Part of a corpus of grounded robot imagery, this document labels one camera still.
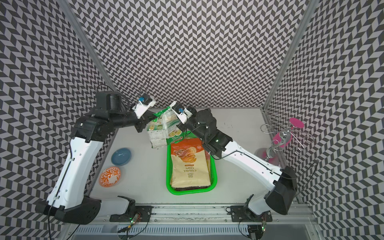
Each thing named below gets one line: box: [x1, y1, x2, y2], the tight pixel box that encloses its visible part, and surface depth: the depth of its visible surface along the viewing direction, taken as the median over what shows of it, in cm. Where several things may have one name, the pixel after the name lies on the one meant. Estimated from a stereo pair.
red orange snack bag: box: [170, 138, 211, 188], surface depth 81 cm
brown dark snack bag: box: [174, 185, 211, 191], surface depth 76 cm
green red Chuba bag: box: [147, 106, 184, 149], surface depth 70 cm
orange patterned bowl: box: [99, 166, 121, 188], surface depth 84 cm
